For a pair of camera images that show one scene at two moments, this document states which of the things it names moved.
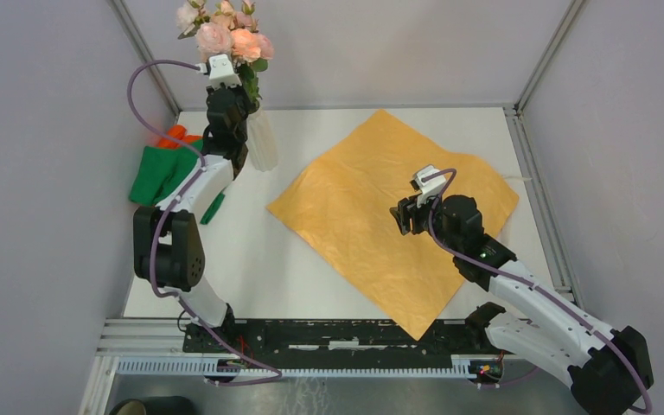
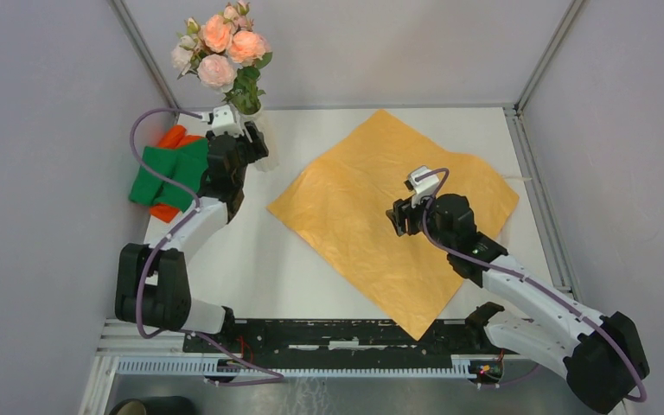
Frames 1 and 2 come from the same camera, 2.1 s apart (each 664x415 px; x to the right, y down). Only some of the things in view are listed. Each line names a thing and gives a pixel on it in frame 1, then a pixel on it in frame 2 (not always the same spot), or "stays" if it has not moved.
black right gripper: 406,209 stays
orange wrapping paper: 342,208 stays
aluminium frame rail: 133,337 stays
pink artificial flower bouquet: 212,25 -> 214,70
